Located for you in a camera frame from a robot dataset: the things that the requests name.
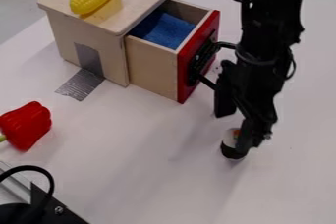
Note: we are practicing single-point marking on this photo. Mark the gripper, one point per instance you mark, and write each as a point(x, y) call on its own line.
point(257, 87)

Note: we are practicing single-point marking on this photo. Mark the black and white sushi toy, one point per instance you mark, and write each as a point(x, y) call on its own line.
point(229, 142)

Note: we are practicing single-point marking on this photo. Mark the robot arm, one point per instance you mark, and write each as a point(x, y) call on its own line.
point(268, 15)

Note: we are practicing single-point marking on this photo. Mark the wooden drawer with red front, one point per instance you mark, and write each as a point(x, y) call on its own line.
point(166, 67)

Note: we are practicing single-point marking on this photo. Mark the blue cloth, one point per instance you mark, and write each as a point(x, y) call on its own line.
point(165, 30)

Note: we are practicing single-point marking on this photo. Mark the grey tape strip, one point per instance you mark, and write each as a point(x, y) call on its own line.
point(85, 74)

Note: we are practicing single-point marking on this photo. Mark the wooden cabinet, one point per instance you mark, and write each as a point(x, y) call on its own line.
point(100, 25)

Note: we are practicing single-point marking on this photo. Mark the red toy pepper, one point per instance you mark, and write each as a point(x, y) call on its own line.
point(25, 125)

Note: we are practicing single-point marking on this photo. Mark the black metal mount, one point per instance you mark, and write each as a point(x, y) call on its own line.
point(48, 210)

